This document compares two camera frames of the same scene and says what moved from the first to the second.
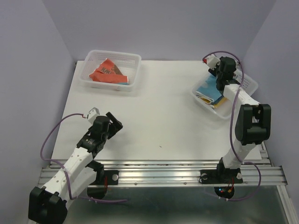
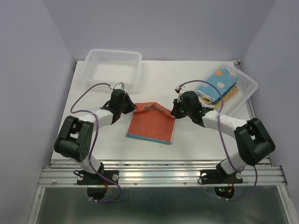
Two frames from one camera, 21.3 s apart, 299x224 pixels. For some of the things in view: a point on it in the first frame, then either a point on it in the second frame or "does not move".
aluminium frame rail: x=172 y=173 does not move
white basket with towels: x=129 y=64 does not move
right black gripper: x=217 y=66 -> x=174 y=112
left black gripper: x=115 y=126 -> x=131 y=106
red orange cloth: x=108 y=72 -> x=150 y=121
